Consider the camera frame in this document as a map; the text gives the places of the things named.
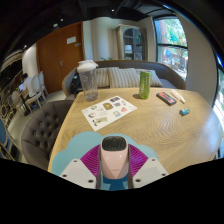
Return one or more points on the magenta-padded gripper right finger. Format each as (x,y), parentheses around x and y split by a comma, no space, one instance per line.
(150,171)

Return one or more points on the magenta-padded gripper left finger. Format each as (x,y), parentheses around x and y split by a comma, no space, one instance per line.
(75,171)

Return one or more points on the pink and black computer mouse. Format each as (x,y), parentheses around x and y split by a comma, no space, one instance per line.
(114,161)

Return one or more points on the blue cloud-shaped mouse pad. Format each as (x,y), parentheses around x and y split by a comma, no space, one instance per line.
(76,143)

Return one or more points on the grey tufted chair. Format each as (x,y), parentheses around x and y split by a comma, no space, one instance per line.
(41,133)

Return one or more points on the white sticker sheet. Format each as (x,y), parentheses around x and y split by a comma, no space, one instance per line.
(108,113)

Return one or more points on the small teal packet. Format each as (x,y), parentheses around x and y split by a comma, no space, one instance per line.
(185,111)

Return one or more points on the black and orange box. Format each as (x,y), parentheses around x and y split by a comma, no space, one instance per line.
(166,98)

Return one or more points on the blue chair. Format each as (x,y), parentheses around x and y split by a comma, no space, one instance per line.
(4,136)

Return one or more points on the white tube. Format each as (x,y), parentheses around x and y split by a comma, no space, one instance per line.
(177,96)

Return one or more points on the black backpack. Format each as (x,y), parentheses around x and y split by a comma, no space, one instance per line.
(76,85)

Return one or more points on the green drink can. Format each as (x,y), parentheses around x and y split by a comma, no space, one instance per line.
(145,85)

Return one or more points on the clear plastic shaker bottle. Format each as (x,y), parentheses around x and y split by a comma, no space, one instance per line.
(88,81)

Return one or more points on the group of white chairs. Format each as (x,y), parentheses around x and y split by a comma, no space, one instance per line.
(37,88)

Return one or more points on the striped cushion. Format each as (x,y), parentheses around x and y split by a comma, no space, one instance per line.
(156,78)
(102,77)
(123,77)

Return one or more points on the brown curved sofa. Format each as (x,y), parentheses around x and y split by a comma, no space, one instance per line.
(170,75)

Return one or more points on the large side window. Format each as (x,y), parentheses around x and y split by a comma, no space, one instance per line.
(220,100)

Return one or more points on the person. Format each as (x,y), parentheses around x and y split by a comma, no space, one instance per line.
(26,83)

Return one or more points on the brown wooden door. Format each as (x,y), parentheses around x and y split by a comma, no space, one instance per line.
(56,60)

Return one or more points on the black-framed window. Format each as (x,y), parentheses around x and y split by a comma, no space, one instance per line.
(171,46)

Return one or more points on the glass-door cabinet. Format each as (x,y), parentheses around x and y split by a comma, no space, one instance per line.
(131,41)

